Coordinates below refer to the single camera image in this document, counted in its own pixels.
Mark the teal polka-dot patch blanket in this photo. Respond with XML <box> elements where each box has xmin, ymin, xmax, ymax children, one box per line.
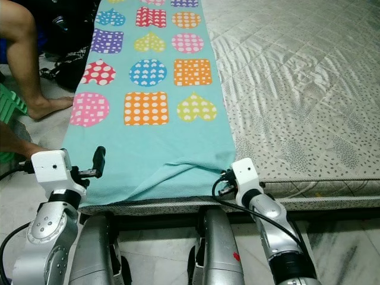
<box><xmin>62</xmin><ymin>0</ymin><xmax>239</xmax><ymax>207</ymax></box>

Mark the grey right robot leg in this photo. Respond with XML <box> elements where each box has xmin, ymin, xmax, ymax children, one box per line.
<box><xmin>185</xmin><ymin>207</ymin><xmax>249</xmax><ymax>285</ymax></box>

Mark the grey robot leg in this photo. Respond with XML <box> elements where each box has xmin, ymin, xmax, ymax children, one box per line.
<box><xmin>66</xmin><ymin>213</ymin><xmax>132</xmax><ymax>285</ymax></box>
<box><xmin>185</xmin><ymin>207</ymin><xmax>249</xmax><ymax>285</ymax></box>

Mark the person's bare leg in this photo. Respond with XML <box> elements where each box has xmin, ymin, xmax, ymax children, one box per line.
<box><xmin>0</xmin><ymin>0</ymin><xmax>75</xmax><ymax>122</ymax></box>
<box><xmin>0</xmin><ymin>122</ymin><xmax>49</xmax><ymax>164</ymax></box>

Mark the grey left robot leg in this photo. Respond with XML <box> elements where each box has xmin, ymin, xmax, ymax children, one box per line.
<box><xmin>66</xmin><ymin>213</ymin><xmax>132</xmax><ymax>285</ymax></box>

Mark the green plastic stool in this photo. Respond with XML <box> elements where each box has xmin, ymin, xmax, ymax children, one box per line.
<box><xmin>0</xmin><ymin>82</ymin><xmax>29</xmax><ymax>164</ymax></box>

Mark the black patterned bag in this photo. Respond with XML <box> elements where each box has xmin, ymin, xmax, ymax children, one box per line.
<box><xmin>28</xmin><ymin>0</ymin><xmax>100</xmax><ymax>93</ymax></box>

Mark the white quilted mattress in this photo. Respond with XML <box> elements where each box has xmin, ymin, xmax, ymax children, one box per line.
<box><xmin>80</xmin><ymin>0</ymin><xmax>380</xmax><ymax>217</ymax></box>

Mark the dark blue cloth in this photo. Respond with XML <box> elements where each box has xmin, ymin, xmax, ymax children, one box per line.
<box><xmin>0</xmin><ymin>36</ymin><xmax>10</xmax><ymax>65</ymax></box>

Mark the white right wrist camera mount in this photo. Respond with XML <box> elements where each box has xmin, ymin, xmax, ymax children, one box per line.
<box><xmin>230</xmin><ymin>157</ymin><xmax>263</xmax><ymax>207</ymax></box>

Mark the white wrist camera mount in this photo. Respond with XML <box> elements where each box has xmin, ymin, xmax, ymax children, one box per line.
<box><xmin>230</xmin><ymin>157</ymin><xmax>263</xmax><ymax>207</ymax></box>
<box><xmin>31</xmin><ymin>148</ymin><xmax>88</xmax><ymax>204</ymax></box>

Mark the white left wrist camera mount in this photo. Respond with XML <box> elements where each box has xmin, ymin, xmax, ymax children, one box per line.
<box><xmin>31</xmin><ymin>148</ymin><xmax>88</xmax><ymax>204</ymax></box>

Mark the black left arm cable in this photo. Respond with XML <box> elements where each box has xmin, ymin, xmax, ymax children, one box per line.
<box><xmin>0</xmin><ymin>161</ymin><xmax>36</xmax><ymax>285</ymax></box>

